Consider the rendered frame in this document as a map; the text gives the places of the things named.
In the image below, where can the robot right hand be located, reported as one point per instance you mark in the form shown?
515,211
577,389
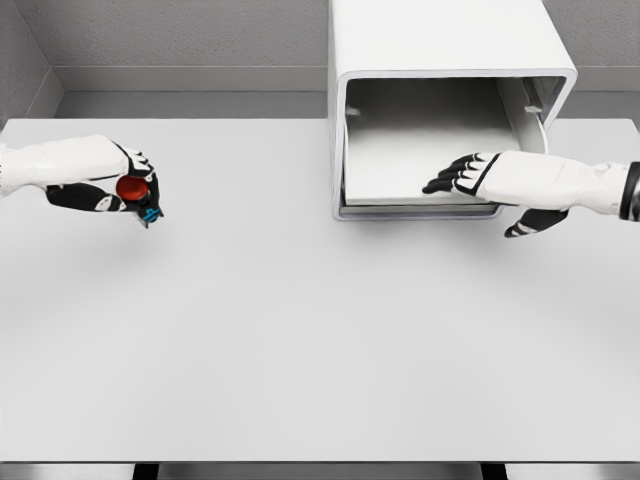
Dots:
530,180

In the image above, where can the red button load switch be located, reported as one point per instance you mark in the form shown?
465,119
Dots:
132,187

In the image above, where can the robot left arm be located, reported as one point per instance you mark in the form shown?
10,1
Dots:
22,167

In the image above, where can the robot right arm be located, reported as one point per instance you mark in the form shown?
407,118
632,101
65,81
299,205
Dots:
607,190

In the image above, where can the white cabinet drawer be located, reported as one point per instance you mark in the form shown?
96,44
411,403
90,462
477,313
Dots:
395,160

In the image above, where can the white tabletop storage cabinet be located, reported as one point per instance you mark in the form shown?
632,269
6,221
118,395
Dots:
440,40

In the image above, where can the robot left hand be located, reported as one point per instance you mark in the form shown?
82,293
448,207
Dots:
95,157

